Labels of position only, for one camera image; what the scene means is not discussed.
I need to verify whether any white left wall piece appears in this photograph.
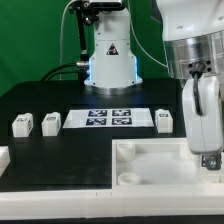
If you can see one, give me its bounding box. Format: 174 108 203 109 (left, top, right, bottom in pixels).
0 146 10 177

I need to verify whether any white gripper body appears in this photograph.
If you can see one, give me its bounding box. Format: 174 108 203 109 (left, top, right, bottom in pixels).
182 76 224 154

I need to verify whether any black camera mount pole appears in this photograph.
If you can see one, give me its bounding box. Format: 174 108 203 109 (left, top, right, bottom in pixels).
69 0 96 62

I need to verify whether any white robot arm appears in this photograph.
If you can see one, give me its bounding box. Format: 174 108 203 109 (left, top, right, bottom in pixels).
85 0 224 170

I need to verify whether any white marker sheet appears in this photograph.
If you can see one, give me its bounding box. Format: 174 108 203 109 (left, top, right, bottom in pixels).
63 108 154 128

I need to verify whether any white cable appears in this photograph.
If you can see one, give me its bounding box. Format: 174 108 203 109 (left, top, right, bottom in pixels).
58 0 78 81

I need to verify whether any white square tabletop part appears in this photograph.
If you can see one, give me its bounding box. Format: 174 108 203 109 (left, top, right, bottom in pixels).
112 138 224 195

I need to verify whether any black cable bundle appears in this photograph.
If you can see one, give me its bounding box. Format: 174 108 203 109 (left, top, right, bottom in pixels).
40 62 88 82

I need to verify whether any white front wall rail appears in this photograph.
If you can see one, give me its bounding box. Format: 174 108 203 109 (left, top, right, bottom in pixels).
0 184 224 220

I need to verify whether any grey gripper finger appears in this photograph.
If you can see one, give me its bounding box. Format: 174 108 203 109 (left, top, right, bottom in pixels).
201 153 222 171

